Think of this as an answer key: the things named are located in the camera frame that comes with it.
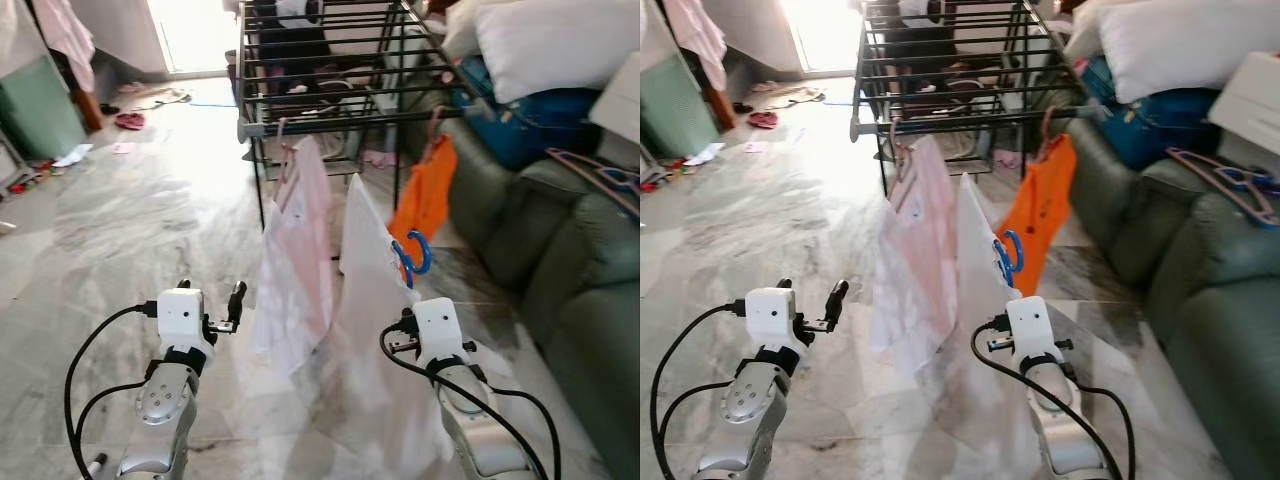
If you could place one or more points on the blue plastic hanger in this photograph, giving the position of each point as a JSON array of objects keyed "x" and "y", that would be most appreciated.
[
  {"x": 622, "y": 180},
  {"x": 1020, "y": 255},
  {"x": 1240, "y": 180},
  {"x": 427, "y": 255}
]

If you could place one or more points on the pink plastic hanger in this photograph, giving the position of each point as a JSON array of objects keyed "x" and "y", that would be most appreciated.
[
  {"x": 1050, "y": 125},
  {"x": 1205, "y": 168},
  {"x": 903, "y": 160},
  {"x": 436, "y": 125},
  {"x": 288, "y": 160},
  {"x": 585, "y": 168}
]

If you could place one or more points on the orange t-shirt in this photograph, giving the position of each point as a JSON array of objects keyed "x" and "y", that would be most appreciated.
[
  {"x": 1045, "y": 200},
  {"x": 425, "y": 195}
]

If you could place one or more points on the pink hanging cloth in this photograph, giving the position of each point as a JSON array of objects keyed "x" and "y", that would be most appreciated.
[
  {"x": 698, "y": 35},
  {"x": 68, "y": 35}
]

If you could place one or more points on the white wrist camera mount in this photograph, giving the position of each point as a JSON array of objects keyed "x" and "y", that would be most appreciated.
[
  {"x": 770, "y": 315},
  {"x": 438, "y": 325},
  {"x": 1032, "y": 325},
  {"x": 180, "y": 315}
]

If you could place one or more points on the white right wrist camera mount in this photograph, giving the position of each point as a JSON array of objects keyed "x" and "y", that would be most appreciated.
[
  {"x": 1032, "y": 325},
  {"x": 438, "y": 325}
]

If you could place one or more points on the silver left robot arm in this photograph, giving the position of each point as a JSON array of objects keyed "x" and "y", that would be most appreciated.
[
  {"x": 160, "y": 400},
  {"x": 745, "y": 400}
]

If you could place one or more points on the dark green leather sofa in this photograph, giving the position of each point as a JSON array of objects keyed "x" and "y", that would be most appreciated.
[
  {"x": 1210, "y": 300},
  {"x": 580, "y": 300}
]

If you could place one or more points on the white floor paper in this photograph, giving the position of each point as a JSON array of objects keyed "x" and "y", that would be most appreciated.
[
  {"x": 72, "y": 155},
  {"x": 705, "y": 154}
]

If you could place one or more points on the black metal drying rack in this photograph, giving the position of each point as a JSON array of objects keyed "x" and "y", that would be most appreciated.
[
  {"x": 950, "y": 60},
  {"x": 330, "y": 60}
]

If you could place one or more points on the white t-shirt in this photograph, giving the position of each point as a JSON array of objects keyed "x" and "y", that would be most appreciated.
[
  {"x": 920, "y": 250},
  {"x": 300, "y": 250}
]

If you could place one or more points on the green storage bin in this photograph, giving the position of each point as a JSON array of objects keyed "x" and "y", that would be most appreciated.
[
  {"x": 40, "y": 110},
  {"x": 670, "y": 110}
]

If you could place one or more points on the blue travel bag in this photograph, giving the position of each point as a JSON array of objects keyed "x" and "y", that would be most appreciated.
[
  {"x": 1160, "y": 125},
  {"x": 540, "y": 125}
]

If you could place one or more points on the cream white garment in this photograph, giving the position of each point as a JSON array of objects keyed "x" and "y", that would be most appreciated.
[
  {"x": 975, "y": 300},
  {"x": 370, "y": 300}
]

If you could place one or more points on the white pillow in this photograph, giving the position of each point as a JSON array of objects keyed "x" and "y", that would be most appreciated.
[
  {"x": 1180, "y": 45},
  {"x": 560, "y": 45}
]

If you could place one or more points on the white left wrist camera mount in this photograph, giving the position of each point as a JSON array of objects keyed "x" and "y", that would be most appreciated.
[
  {"x": 180, "y": 315},
  {"x": 770, "y": 315}
]

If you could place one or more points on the pink slippers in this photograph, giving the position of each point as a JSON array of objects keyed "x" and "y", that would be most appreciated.
[
  {"x": 130, "y": 121},
  {"x": 763, "y": 119}
]

